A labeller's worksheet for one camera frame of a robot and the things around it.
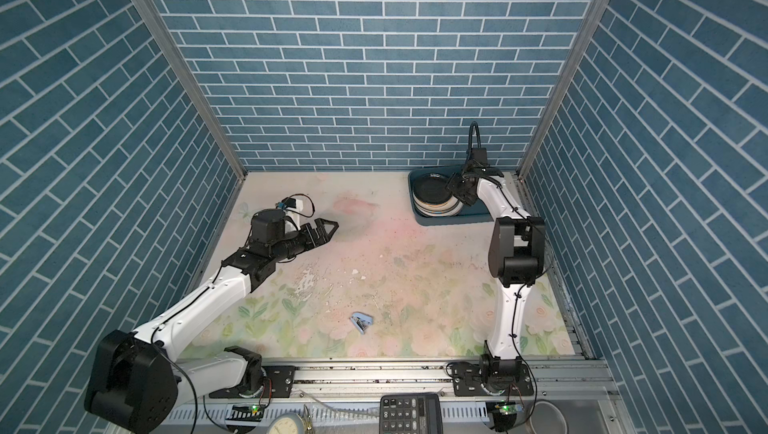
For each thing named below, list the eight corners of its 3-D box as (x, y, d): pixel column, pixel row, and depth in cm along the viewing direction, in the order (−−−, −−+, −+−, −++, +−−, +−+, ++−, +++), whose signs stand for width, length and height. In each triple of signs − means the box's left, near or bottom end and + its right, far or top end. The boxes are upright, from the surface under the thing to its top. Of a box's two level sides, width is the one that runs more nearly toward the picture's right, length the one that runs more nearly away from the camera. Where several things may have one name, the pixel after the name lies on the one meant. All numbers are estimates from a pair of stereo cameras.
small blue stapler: (349, 320, 86) (348, 317, 84) (361, 309, 88) (360, 306, 86) (362, 335, 83) (361, 332, 81) (374, 323, 85) (373, 320, 83)
